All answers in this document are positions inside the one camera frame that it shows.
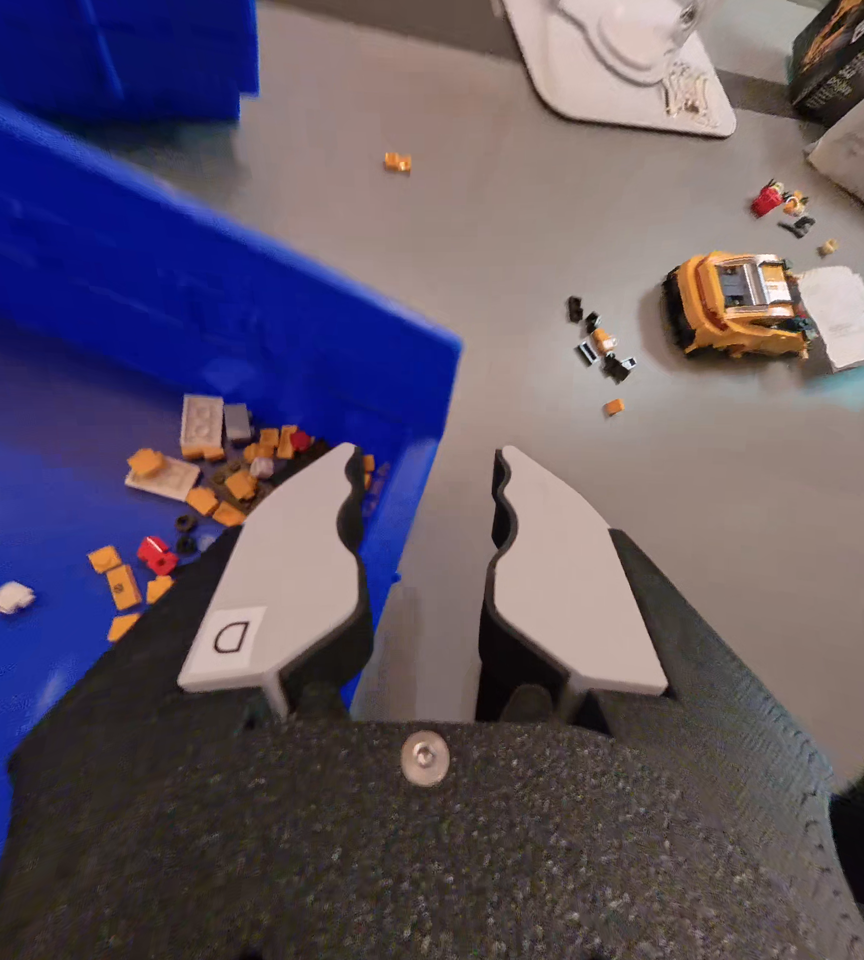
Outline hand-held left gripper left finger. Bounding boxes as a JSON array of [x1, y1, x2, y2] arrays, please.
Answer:
[[176, 442, 375, 723]]

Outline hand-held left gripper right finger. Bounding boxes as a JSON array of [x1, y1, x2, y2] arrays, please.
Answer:
[[474, 446, 670, 726]]

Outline mixed toy bricks heap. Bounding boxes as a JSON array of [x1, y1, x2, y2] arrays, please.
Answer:
[[0, 392, 378, 645]]

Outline large pile of toy bricks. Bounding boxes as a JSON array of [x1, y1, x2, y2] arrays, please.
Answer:
[[565, 294, 640, 419]]

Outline blue plastic bin holding bricks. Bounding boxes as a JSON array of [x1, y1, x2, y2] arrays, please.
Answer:
[[0, 73, 465, 927]]

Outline torn white paper bag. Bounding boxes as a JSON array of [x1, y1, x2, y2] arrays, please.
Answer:
[[795, 264, 864, 375]]

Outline black toy set box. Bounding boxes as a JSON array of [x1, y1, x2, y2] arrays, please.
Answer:
[[786, 0, 864, 126]]

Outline yellow toy brick car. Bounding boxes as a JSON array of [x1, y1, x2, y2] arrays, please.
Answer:
[[660, 249, 817, 363]]

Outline small group of toy bricks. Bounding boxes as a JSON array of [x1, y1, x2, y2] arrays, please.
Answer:
[[777, 189, 817, 239]]

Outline sticker sheet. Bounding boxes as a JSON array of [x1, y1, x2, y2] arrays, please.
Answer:
[[659, 62, 719, 126]]

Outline white adjustable stand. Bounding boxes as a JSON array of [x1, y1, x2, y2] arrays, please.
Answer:
[[499, 0, 739, 141]]

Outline blue plastic bin holding paper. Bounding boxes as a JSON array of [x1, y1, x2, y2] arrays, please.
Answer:
[[0, 0, 261, 123]]

